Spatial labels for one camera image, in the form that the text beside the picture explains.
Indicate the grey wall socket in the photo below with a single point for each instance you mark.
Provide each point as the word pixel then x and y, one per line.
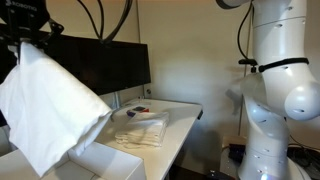
pixel 148 90

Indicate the small purple object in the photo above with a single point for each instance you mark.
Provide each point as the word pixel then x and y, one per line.
pixel 131 113

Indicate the black table bracket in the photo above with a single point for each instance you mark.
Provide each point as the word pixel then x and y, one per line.
pixel 200 114

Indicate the red box with dark top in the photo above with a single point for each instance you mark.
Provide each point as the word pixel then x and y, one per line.
pixel 139 108

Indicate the black floor device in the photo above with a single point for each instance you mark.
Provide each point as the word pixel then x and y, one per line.
pixel 237 152

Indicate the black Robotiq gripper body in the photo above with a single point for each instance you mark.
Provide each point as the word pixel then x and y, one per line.
pixel 23 15

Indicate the white cardboard box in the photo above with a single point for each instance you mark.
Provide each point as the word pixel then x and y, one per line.
pixel 110 163

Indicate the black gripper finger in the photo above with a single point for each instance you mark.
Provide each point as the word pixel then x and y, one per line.
pixel 13 38
pixel 55 27

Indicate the white monitor stand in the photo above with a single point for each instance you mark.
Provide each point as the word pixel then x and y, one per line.
pixel 116 100

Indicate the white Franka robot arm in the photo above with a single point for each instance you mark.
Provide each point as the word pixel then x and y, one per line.
pixel 270 133

